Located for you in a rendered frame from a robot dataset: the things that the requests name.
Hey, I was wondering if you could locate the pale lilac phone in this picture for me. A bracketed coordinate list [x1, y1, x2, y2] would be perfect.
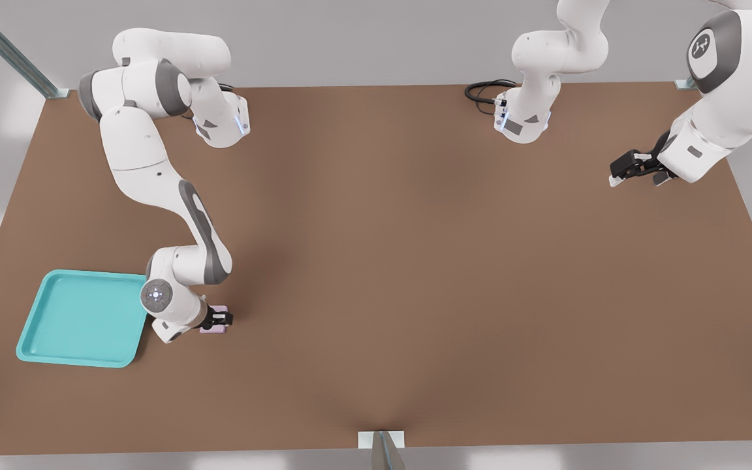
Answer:
[199, 304, 230, 335]

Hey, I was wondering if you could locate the pale blue-green tray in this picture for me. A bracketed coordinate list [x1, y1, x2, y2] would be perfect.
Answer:
[16, 269, 152, 369]

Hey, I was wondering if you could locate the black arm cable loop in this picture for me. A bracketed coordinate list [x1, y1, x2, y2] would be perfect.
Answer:
[464, 79, 520, 118]

